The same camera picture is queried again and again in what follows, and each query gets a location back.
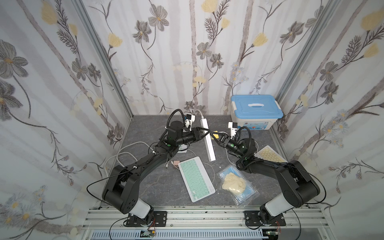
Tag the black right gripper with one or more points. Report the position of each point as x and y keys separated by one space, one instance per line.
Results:
x=225 y=141

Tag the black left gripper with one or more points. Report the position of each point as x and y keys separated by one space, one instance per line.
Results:
x=196 y=133

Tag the white power strip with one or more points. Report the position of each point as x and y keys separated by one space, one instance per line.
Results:
x=208 y=141

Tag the yellow wireless keyboard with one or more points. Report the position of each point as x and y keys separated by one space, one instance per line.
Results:
x=268 y=154

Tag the green keyboard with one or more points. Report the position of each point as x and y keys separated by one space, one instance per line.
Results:
x=196 y=179
x=183 y=149

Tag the yellow USB charger cube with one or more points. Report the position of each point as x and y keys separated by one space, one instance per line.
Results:
x=214 y=136

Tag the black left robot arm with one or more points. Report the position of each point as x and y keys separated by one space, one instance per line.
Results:
x=123 y=185

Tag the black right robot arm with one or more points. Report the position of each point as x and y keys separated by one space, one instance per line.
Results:
x=297 y=185

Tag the blue lid storage box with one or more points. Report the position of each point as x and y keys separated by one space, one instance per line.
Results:
x=256 y=112

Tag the bag of gloves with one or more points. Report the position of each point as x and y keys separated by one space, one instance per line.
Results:
x=235 y=183

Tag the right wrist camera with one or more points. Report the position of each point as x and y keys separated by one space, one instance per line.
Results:
x=233 y=127

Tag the white ribbed cable duct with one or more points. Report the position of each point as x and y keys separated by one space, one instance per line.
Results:
x=212 y=234

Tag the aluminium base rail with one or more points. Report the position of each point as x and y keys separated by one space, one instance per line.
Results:
x=298 y=224

